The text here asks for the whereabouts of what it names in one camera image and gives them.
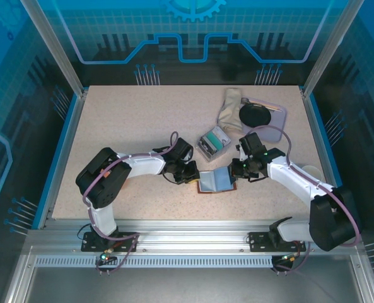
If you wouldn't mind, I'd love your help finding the dark grey credit card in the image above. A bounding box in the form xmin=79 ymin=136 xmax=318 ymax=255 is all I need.
xmin=199 ymin=138 xmax=216 ymax=159

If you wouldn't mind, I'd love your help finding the clear acrylic card box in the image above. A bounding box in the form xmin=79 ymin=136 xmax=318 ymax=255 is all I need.
xmin=196 ymin=125 xmax=233 ymax=163

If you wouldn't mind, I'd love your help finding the teal credit card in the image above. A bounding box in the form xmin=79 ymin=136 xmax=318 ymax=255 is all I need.
xmin=206 ymin=132 xmax=226 ymax=152

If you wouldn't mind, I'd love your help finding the white credit card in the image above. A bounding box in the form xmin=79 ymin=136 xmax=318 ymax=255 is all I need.
xmin=213 ymin=127 xmax=232 ymax=145

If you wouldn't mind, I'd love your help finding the lavender plastic tray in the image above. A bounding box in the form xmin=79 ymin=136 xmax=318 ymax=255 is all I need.
xmin=217 ymin=97 xmax=288 ymax=143

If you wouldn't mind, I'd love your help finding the black round plate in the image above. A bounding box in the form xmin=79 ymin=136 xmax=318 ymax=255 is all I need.
xmin=238 ymin=103 xmax=273 ymax=129

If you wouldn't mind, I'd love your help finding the beige cloth pouch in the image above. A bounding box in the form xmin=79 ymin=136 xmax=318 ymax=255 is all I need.
xmin=217 ymin=87 xmax=245 ymax=132

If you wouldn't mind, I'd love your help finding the blue table side strip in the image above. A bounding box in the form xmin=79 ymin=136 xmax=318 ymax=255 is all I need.
xmin=32 ymin=93 xmax=81 ymax=230
xmin=308 ymin=93 xmax=356 ymax=230

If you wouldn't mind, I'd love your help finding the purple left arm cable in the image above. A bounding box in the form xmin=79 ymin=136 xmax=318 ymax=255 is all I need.
xmin=81 ymin=131 xmax=179 ymax=244

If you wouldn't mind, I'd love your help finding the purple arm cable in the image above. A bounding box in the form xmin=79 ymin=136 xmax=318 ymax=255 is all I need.
xmin=81 ymin=131 xmax=179 ymax=244
xmin=243 ymin=125 xmax=363 ymax=249

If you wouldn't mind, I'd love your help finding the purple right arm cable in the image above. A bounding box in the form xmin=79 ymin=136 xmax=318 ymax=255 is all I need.
xmin=243 ymin=125 xmax=363 ymax=249

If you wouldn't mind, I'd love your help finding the aluminium front frame rail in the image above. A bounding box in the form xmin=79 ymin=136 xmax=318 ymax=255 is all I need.
xmin=25 ymin=219 xmax=364 ymax=254

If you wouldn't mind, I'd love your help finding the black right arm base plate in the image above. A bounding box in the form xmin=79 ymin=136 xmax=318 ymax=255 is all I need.
xmin=248 ymin=231 xmax=308 ymax=253

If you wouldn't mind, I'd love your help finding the slotted grey cable duct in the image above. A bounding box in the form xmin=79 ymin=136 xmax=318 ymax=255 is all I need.
xmin=35 ymin=256 xmax=278 ymax=269

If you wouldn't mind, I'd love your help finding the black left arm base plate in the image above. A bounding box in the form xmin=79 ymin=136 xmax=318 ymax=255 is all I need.
xmin=81 ymin=231 xmax=140 ymax=253

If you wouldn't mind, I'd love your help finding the aluminium frame post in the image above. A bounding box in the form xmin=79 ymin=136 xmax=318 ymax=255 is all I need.
xmin=19 ymin=0 xmax=88 ymax=96
xmin=301 ymin=0 xmax=356 ymax=96

